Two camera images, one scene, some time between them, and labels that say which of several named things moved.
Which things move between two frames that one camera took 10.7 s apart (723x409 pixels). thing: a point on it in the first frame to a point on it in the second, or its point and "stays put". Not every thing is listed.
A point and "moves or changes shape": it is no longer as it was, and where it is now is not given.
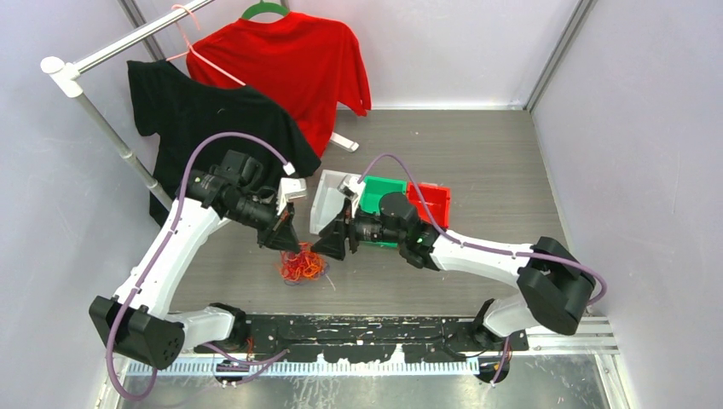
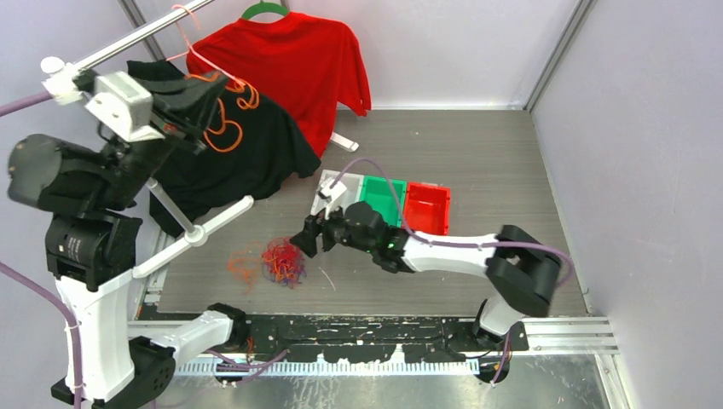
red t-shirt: (310, 63) stays put
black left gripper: (282, 235) to (187, 106)
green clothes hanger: (264, 8) stays put
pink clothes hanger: (190, 48) stays put
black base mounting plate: (366, 339) stays put
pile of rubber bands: (303, 266) moves or changes shape
